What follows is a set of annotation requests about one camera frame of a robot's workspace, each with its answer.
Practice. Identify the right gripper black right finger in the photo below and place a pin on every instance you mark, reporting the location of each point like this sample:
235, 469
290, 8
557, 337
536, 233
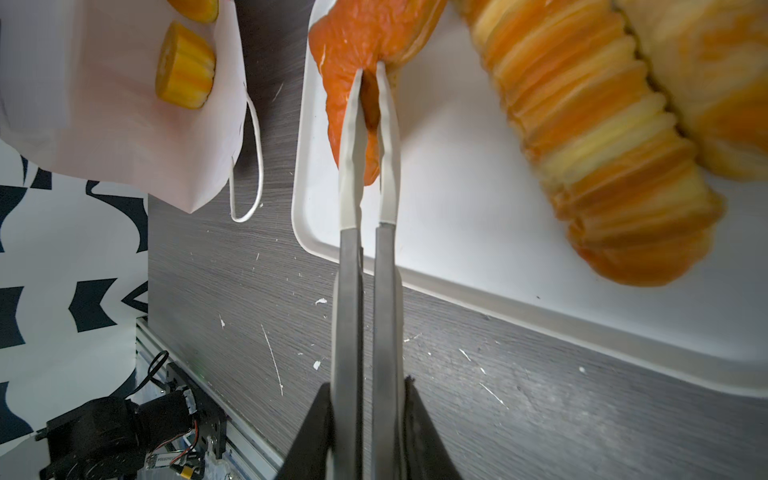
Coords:
426, 457

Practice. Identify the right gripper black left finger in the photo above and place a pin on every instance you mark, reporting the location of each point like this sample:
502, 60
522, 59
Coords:
307, 457

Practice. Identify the white-tipped steel tongs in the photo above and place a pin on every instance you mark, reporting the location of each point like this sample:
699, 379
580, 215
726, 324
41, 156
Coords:
387, 376

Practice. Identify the ridged orange fake bread loaf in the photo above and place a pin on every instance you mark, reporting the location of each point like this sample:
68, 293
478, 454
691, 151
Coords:
600, 140

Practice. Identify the orange fake croissant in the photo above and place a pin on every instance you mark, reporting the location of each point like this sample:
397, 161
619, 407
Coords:
357, 35

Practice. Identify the red white paper bag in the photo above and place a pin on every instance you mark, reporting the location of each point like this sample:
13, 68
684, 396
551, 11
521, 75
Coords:
78, 97

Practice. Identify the yellow fake bread piece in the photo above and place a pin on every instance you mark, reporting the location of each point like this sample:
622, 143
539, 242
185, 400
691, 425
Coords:
202, 11

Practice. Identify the glazed fake pastry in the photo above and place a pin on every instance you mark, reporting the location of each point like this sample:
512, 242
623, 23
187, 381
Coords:
710, 58

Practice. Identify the yellow fake bread roll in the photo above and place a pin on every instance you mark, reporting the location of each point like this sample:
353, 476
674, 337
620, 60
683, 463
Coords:
186, 68

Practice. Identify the white plastic tray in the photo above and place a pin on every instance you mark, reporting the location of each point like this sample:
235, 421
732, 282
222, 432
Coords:
475, 229

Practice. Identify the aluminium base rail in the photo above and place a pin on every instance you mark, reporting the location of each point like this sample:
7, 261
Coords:
232, 448

